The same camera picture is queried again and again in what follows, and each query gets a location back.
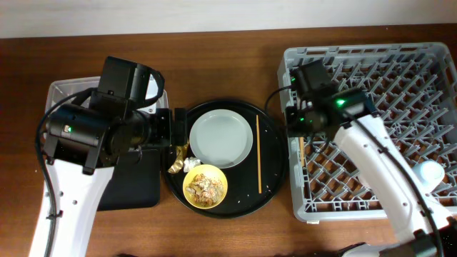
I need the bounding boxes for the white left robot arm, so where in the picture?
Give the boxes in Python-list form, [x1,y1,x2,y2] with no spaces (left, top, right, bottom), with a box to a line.
[29,56,188,256]

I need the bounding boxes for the grey dishwasher rack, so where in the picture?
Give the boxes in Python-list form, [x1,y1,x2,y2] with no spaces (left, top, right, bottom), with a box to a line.
[277,43,456,223]

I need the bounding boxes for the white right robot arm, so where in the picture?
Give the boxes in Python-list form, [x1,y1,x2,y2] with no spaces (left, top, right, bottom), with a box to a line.
[285,89,456,256]

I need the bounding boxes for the wooden chopstick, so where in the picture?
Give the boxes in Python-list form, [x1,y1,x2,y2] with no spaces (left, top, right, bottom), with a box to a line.
[256,115,262,194]
[299,137,306,168]

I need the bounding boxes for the grey round plate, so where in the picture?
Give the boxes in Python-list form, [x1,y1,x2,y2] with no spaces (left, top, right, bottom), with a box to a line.
[189,109,253,168]

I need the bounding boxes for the yellow bowl with food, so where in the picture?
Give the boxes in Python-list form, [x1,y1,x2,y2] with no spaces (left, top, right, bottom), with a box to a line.
[182,164,228,209]

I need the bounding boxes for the black rectangular tray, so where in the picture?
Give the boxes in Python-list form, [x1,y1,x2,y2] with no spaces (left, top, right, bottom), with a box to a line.
[98,149,161,211]

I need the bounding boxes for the light blue cup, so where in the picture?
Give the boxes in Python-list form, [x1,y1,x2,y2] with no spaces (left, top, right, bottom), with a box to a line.
[412,160,445,192]

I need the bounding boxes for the clear plastic bin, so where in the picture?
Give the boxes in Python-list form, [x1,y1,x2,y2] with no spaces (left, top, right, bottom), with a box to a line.
[45,75,169,114]

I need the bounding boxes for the crumpled white tissue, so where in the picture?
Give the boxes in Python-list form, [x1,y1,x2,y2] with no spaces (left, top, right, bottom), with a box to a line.
[184,157,201,173]

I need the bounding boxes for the round black tray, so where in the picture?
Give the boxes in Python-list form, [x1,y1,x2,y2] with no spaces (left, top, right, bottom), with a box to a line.
[164,99,288,218]

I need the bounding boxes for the gold foil wrapper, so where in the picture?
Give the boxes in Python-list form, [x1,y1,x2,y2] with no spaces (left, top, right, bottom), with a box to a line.
[167,143,189,173]

